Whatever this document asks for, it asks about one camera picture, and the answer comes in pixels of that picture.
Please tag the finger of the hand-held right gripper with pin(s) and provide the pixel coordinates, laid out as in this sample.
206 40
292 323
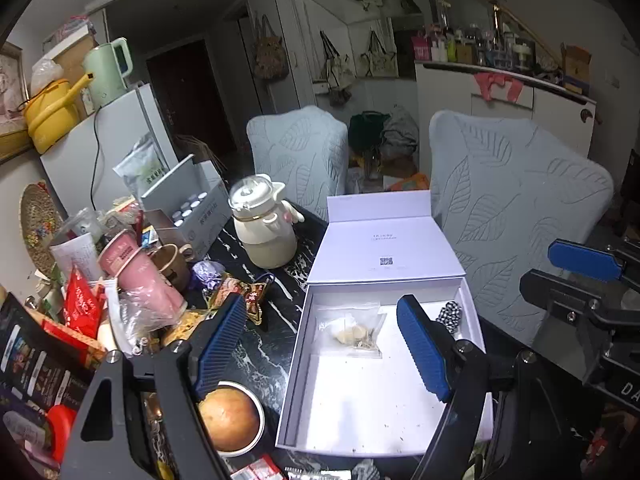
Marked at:
585 261
555 290

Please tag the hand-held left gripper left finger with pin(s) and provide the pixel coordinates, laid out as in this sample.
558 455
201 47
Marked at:
220 347

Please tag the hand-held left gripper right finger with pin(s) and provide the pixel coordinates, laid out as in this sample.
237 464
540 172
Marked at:
425 350

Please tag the clear plastic bag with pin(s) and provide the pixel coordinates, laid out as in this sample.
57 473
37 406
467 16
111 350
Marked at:
350 330

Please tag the white gift box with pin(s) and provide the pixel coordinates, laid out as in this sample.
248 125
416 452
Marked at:
360 400

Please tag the brown gold snack packet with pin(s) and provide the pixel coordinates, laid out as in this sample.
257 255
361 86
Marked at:
250 297

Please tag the purple wrapper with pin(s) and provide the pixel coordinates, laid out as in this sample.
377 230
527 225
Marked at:
207 274

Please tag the brown mug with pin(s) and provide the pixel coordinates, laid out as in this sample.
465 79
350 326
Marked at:
170 265

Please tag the large chair with leaf cover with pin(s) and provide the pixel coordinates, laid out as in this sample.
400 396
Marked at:
510 195

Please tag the pink cup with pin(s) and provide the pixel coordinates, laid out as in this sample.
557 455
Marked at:
145 275

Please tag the cream kettle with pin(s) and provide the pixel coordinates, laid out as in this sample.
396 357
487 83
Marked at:
265 230

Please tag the red white wrapper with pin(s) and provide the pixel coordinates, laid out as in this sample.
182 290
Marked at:
260 470

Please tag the white box with bottles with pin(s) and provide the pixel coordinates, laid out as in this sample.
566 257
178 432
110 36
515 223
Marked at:
200 220

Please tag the red snack packet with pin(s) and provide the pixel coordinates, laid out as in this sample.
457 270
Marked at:
80 305

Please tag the white cabinet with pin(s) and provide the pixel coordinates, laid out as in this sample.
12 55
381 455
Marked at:
550 115

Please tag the red container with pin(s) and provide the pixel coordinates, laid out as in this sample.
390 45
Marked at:
62 432

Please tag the black printed box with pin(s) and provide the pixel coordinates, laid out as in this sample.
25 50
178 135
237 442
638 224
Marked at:
35 360

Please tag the pink cloth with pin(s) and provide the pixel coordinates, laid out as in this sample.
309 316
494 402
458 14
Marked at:
495 85

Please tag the green white pouch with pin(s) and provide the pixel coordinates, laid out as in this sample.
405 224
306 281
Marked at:
142 165

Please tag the small chair with leaf cover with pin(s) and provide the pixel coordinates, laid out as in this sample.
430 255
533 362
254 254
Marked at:
295 155

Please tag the grey bag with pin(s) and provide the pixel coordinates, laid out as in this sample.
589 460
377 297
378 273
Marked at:
400 132

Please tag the woven round mat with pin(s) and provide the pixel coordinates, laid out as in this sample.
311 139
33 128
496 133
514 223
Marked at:
37 225

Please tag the green bag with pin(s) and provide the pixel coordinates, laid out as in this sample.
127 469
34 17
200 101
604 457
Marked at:
367 130

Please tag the row of bottles and jars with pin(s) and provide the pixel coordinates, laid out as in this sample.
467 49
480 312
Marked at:
475 50

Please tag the white refrigerator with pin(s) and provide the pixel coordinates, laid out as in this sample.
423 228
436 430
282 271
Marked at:
125 125

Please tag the gold stair handrail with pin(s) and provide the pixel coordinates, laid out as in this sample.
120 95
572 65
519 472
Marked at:
520 17

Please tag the yellow pot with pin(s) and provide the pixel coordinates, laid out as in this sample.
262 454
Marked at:
47 120

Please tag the beige tote bag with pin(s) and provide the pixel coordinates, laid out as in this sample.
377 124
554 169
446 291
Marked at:
377 60
335 65

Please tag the green electric kettle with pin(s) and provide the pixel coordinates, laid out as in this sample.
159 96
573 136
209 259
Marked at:
102 77

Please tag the brown tote bag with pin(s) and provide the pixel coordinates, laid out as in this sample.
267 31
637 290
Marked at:
270 55

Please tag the white plastic bag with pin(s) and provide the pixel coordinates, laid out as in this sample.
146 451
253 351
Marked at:
45 75

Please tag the large cardboard box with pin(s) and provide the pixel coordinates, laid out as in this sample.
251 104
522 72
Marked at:
70 60

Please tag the framed picture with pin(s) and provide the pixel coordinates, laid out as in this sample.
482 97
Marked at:
10 90

